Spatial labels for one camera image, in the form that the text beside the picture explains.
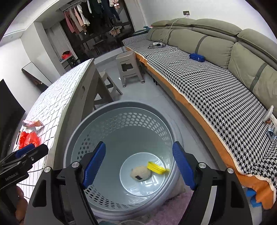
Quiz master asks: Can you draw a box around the grey perforated trash basket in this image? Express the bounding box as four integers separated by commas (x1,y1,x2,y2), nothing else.
63,101,184,220

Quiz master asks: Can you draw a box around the left hand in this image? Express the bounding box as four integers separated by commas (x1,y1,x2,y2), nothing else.
15,186,28,224

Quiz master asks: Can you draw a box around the red plastic bag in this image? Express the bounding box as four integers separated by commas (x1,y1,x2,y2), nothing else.
19,131,39,149

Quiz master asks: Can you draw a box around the yellow plastic lid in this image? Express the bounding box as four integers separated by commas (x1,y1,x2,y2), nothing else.
147,161,169,174

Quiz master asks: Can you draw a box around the pink snack wrapper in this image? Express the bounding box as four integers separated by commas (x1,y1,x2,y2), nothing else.
23,120,44,128

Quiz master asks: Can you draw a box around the white checkered tablecloth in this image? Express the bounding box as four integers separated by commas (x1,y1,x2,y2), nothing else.
18,59,96,201

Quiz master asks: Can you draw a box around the black television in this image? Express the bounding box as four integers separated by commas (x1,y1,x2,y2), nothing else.
0,79,25,159

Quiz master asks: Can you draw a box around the beige crumpled paper ball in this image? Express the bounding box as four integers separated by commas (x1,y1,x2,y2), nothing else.
130,166,151,182

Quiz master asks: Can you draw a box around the houndstooth sofa cover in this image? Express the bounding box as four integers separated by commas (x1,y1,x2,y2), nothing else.
121,33,277,187

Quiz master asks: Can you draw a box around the blue object on floor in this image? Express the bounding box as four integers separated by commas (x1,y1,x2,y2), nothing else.
245,188,262,208

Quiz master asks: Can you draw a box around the leaning mirror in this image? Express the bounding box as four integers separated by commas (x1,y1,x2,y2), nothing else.
22,62,52,87

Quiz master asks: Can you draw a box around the grey plastic stool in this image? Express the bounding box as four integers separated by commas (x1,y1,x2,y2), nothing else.
116,51,145,88
92,70,124,111

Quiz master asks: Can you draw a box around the white toy on sofa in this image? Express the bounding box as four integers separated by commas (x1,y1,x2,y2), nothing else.
262,105,277,141

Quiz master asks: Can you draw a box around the red item on shelf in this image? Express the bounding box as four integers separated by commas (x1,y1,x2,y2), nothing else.
61,51,72,60

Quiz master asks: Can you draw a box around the blue box on sofa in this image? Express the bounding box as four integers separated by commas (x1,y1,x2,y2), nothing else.
189,53,205,62

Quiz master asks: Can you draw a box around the green sofa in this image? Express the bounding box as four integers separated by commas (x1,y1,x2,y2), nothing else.
147,18,277,109

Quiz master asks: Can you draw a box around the hanging clothes rack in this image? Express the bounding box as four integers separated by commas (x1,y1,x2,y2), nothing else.
60,0,132,44

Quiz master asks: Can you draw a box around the white charging cable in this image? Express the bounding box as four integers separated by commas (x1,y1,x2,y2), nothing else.
162,13,189,44

